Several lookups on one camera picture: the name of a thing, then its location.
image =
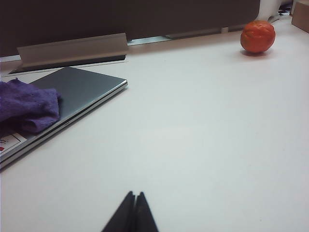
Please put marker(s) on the orange mandarin fruit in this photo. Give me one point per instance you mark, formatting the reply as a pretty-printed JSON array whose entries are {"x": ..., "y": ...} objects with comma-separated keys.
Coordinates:
[{"x": 257, "y": 36}]

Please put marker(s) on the grey fabric desk divider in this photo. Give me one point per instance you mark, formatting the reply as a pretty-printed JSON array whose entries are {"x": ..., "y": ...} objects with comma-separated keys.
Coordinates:
[{"x": 96, "y": 17}]

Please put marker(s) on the brown cardboard box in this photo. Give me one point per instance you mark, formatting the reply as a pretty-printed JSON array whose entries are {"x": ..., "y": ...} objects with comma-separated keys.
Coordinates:
[{"x": 301, "y": 14}]

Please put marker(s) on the grey metal bracket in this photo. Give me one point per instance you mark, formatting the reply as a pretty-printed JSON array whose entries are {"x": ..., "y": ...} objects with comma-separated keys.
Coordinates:
[{"x": 72, "y": 52}]

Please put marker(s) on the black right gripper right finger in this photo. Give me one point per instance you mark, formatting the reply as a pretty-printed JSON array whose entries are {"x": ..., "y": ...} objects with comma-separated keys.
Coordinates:
[{"x": 144, "y": 217}]

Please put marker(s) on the purple fleece rag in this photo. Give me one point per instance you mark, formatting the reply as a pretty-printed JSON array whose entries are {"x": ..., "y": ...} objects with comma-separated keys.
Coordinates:
[{"x": 24, "y": 104}]

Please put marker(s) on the silver Dell laptop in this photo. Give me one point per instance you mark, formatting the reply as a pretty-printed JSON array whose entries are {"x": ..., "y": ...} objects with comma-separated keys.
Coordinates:
[{"x": 84, "y": 84}]

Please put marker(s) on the white rounded object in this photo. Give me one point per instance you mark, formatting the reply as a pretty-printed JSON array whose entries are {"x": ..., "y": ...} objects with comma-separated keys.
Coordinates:
[{"x": 268, "y": 9}]

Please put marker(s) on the white red-lettered sticker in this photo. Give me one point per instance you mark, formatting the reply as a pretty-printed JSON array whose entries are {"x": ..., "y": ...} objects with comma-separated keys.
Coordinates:
[{"x": 9, "y": 142}]

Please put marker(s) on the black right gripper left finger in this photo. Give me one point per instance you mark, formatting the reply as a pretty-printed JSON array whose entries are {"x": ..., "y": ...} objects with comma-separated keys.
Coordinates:
[{"x": 123, "y": 217}]

